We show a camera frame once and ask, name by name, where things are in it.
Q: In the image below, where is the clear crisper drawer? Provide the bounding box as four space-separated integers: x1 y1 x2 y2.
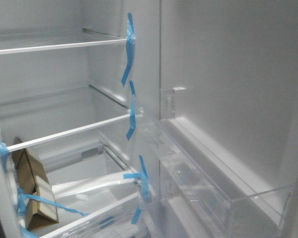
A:
51 212 149 238

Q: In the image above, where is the lower blue tape strip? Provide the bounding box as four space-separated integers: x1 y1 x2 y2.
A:
123 155 150 225

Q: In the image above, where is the long blue tape strip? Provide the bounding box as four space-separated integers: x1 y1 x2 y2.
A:
17 188 88 238

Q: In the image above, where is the middle blue tape strip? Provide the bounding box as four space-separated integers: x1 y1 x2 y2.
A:
126 80 137 141

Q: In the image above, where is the brown cardboard box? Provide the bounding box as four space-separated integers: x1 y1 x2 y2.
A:
11 148 59 231

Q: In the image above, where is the upper blue tape strip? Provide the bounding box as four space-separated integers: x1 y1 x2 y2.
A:
121 12 136 87

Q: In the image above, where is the clear door bin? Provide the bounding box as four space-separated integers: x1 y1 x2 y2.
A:
132 99 293 238

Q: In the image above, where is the top glass fridge shelf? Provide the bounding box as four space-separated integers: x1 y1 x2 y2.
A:
0 28 127 55

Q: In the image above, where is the white fridge door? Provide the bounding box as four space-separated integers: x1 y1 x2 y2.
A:
160 0 298 238

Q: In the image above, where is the left blue tape strip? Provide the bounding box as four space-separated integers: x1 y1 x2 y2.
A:
0 140 9 173

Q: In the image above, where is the middle glass fridge shelf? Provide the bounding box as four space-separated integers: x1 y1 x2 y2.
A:
0 86 130 152

